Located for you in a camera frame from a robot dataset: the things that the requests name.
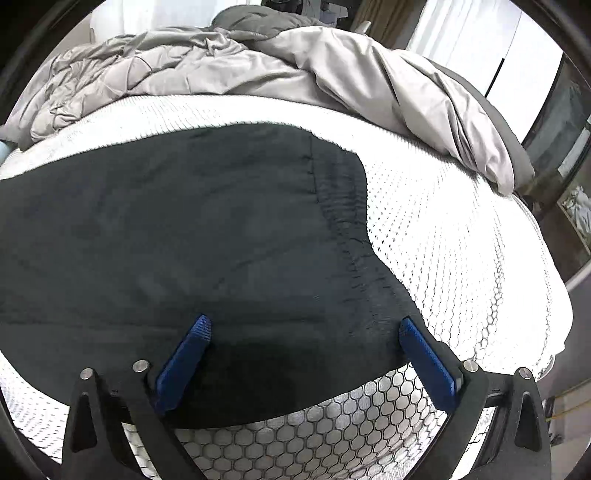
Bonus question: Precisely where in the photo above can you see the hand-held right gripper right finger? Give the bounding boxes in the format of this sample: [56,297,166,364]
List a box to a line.
[398,316,552,480]

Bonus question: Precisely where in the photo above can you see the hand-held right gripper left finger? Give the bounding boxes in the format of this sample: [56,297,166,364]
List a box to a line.
[60,314,213,480]

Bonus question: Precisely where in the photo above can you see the black pants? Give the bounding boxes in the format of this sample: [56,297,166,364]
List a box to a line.
[0,124,432,430]

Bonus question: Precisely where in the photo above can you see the white honeycomb mattress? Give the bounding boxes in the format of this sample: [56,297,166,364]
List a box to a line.
[0,95,575,480]

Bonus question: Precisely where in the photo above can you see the white figurine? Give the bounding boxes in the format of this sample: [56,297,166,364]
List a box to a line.
[561,185,591,229]

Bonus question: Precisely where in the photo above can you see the glass display cabinet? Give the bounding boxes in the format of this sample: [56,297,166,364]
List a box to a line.
[522,53,591,282]

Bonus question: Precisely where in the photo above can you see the grey quilted comforter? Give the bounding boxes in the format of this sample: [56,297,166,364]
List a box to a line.
[4,25,518,195]

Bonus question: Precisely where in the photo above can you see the white curtain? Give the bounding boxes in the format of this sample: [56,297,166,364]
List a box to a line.
[406,0,561,107]

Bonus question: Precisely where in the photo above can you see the brown curtain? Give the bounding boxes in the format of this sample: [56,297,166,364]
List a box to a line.
[351,0,432,49]

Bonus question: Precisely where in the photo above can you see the dark grey pillow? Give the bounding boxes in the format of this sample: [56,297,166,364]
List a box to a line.
[212,7,315,47]

